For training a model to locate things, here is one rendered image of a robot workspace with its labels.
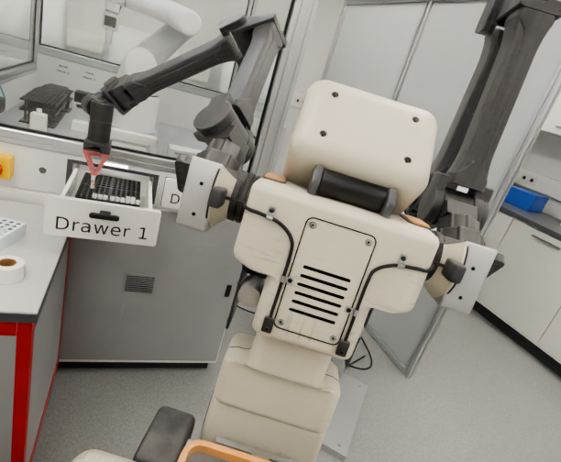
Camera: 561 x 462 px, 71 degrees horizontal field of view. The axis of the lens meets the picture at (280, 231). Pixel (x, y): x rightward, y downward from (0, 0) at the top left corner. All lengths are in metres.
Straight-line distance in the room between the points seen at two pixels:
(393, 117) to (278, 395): 0.50
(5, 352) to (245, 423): 0.59
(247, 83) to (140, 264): 0.99
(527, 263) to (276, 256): 3.10
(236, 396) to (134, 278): 0.99
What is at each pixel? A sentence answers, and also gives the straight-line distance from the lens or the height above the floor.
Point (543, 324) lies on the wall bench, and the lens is 3.51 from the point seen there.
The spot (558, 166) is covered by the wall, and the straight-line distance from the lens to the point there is 4.36.
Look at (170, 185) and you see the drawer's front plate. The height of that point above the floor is 0.90.
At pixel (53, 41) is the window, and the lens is 1.46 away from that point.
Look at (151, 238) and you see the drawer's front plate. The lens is 1.21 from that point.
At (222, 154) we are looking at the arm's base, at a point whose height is 1.23.
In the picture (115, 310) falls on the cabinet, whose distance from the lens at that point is 1.76.
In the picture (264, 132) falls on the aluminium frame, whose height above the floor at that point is 1.16.
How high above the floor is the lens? 1.38
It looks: 21 degrees down
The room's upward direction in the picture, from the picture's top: 17 degrees clockwise
